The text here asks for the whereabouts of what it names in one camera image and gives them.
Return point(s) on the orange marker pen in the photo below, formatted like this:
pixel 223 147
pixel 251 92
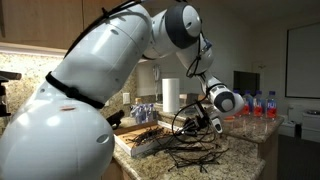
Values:
pixel 230 118

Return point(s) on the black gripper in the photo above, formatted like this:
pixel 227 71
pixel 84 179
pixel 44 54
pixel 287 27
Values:
pixel 201 124

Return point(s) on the Fiji water bottle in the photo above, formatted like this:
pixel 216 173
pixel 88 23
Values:
pixel 271 108
pixel 258 106
pixel 248 103

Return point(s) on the pack of small water bottles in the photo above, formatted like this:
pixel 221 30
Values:
pixel 143 113

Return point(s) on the white low cabinet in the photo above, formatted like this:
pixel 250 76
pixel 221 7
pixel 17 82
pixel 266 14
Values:
pixel 311 128

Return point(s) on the jar with wooden lid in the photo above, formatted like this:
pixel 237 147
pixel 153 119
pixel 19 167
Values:
pixel 138 101

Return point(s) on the white wall board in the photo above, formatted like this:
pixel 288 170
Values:
pixel 303 60

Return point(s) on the black and white wrist camera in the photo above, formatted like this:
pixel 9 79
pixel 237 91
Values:
pixel 216 125

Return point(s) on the white rectangular tray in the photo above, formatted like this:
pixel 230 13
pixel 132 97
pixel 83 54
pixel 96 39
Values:
pixel 137 150

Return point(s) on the dark wall screen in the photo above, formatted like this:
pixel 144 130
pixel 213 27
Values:
pixel 250 80

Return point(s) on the wooden wall cabinet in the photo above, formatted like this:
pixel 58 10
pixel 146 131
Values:
pixel 20 20

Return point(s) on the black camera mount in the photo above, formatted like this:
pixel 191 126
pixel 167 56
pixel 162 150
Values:
pixel 10 75

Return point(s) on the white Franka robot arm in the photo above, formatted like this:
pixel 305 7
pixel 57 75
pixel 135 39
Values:
pixel 50 143

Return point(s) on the white outlet plate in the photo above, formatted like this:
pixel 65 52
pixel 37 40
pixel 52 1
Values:
pixel 126 98

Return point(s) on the white paper towel roll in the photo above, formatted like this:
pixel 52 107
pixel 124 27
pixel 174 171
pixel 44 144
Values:
pixel 170 96

